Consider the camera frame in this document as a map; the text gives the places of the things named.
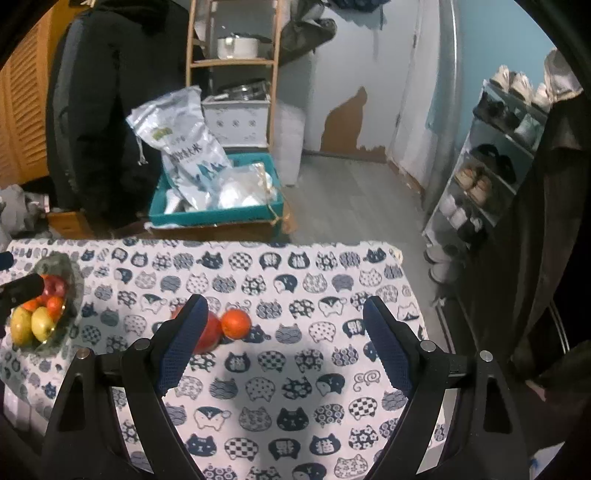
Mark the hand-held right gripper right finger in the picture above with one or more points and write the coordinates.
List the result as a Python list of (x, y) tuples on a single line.
[(388, 350)]

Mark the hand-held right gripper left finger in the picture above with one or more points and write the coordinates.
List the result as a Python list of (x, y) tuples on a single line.
[(182, 341)]

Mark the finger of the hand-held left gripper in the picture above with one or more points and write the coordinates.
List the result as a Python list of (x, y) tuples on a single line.
[(5, 261), (23, 288)]

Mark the red apple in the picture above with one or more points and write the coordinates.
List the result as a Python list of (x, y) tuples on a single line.
[(56, 286)]

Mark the clear glass plate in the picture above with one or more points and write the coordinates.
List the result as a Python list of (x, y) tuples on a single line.
[(64, 270)]

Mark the small orange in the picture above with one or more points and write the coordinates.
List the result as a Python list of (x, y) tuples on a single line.
[(236, 324)]

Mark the grey clothing pile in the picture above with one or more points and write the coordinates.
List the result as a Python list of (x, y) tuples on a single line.
[(18, 203)]

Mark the wooden stool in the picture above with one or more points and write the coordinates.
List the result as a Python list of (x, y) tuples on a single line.
[(69, 224)]

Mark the cat print tablecloth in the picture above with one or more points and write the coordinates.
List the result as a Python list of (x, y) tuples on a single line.
[(277, 369)]

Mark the teal box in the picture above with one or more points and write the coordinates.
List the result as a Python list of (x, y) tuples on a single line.
[(217, 217)]

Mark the wooden louvered cabinet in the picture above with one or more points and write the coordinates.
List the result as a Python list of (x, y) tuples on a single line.
[(27, 115)]

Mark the clear plastic bag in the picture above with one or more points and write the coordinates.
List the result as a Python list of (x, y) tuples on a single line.
[(244, 189)]

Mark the white rice bag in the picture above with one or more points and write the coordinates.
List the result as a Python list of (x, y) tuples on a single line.
[(184, 152)]

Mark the shoe rack with shoes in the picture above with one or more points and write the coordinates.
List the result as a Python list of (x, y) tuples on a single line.
[(475, 182)]

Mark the black hanging jacket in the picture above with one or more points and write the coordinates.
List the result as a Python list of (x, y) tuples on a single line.
[(101, 92)]

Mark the dark hanging coat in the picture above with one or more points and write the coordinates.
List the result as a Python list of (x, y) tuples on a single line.
[(554, 207)]

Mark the white patterned box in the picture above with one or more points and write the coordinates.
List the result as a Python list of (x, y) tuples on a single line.
[(235, 122)]

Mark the steel bowl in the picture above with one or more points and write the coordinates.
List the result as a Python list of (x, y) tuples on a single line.
[(244, 90)]

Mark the white door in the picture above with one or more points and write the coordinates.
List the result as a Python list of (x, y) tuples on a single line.
[(429, 92)]

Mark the white pot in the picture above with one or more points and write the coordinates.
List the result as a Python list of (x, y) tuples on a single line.
[(238, 47)]

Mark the wooden shelf rack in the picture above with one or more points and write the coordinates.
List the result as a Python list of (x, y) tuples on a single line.
[(274, 46)]

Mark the dark hanging cloth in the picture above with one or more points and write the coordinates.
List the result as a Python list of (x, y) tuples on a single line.
[(304, 37)]

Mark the light grey garment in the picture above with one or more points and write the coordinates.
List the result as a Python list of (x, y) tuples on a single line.
[(561, 74)]

